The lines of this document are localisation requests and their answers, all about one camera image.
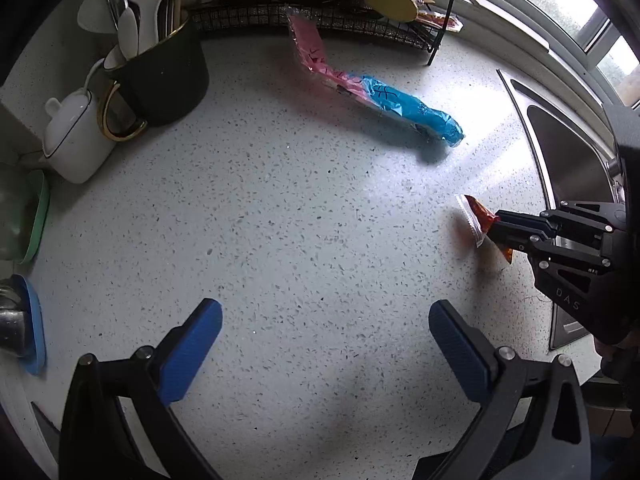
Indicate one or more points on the pink blue plastic wrapper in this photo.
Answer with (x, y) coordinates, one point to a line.
(367, 90)

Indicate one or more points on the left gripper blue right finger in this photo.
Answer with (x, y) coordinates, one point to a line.
(532, 422)

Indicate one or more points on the red sauce packet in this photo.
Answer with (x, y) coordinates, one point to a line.
(479, 218)

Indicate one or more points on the window frame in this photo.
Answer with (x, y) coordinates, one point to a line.
(594, 46)

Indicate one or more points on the stainless steel kitchen sink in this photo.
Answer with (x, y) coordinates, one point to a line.
(523, 99)

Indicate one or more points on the black utensil holder cup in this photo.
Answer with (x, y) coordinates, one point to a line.
(164, 83)

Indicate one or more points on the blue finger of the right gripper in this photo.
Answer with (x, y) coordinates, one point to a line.
(570, 216)
(539, 244)

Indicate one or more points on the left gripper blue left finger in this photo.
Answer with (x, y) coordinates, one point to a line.
(96, 441)

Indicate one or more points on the black wire rack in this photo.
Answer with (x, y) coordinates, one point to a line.
(338, 18)

